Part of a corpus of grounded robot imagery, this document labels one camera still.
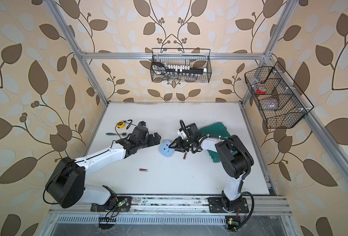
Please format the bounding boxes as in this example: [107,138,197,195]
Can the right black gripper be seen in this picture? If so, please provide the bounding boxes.
[169,136,194,152]

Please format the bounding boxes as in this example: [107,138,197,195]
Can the light blue alarm clock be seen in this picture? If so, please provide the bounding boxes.
[159,140,175,157]

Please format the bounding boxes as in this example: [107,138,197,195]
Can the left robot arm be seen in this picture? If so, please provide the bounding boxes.
[43,133,161,209]

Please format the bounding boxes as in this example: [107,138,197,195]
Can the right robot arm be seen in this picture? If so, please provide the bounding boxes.
[168,134,253,212]

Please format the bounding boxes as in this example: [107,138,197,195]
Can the yellow tape measure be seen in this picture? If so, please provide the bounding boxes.
[116,120,133,129]

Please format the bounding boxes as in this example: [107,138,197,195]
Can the green plastic case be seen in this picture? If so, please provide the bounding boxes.
[199,122,231,163]

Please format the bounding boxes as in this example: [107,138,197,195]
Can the clear plastic bag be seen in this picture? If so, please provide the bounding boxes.
[259,97,280,111]

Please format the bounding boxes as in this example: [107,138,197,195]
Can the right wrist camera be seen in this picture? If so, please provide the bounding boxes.
[186,123,201,139]

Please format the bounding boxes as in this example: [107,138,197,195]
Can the teal handled ratchet tool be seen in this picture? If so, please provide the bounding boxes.
[106,132,127,137]

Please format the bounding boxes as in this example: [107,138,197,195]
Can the aluminium front rail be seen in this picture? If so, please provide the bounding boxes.
[48,194,292,215]

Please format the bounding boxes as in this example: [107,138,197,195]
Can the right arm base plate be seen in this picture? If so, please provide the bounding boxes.
[207,197,250,213]

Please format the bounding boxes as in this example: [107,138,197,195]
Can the black handled scissors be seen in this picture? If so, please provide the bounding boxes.
[151,62,175,75]

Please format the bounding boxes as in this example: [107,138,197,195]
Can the socket bit rail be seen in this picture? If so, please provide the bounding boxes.
[169,65,208,75]

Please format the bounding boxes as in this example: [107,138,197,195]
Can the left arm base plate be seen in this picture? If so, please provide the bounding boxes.
[90,196,132,212]

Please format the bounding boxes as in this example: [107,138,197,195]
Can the back black wire basket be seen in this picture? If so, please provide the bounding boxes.
[150,47,212,84]

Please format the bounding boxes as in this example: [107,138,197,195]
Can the black wire basket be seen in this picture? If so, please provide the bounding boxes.
[244,62,314,129]
[150,47,212,84]

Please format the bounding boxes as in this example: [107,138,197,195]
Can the right black wire basket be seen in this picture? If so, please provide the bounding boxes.
[244,62,314,129]

